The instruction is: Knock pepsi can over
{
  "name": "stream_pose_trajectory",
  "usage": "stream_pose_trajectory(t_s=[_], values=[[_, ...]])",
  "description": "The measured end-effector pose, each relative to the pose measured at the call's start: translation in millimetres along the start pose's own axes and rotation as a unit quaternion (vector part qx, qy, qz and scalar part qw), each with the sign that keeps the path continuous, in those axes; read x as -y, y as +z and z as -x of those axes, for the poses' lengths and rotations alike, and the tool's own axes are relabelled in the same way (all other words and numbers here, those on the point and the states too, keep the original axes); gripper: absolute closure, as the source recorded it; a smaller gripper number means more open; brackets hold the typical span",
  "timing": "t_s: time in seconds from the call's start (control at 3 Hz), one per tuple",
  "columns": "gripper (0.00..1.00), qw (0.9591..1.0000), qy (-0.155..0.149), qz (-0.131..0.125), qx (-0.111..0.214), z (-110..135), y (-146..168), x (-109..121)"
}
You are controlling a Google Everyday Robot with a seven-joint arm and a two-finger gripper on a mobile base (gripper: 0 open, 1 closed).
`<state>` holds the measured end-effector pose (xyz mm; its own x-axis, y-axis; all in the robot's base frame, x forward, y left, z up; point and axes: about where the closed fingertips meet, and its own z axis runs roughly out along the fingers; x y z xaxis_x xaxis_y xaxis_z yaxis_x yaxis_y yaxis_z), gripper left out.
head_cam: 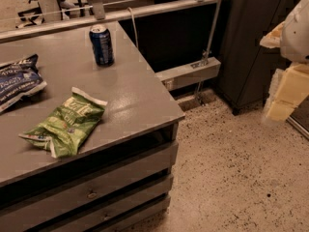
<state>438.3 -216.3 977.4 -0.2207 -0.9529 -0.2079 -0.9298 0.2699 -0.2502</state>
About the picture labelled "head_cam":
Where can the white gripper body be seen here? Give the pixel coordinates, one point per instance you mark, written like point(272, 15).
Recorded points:
point(296, 36)

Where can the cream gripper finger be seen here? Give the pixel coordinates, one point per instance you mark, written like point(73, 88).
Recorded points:
point(288, 89)
point(273, 38)

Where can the blue pepsi can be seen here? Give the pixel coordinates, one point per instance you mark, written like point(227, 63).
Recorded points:
point(102, 45)

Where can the thin metal rod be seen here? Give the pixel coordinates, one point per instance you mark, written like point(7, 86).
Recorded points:
point(205, 54)

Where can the grey wooden drawer cabinet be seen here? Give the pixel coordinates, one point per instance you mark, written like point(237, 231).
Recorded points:
point(105, 188)

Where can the green chip bag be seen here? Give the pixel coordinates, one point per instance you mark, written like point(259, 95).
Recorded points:
point(66, 128)

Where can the blue chip bag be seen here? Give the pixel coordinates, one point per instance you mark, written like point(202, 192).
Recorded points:
point(19, 79)

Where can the grey metal railing beam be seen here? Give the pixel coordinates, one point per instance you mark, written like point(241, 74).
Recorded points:
point(65, 25)

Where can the grey metal bracket beam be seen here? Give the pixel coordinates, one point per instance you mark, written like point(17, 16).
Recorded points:
point(188, 74)

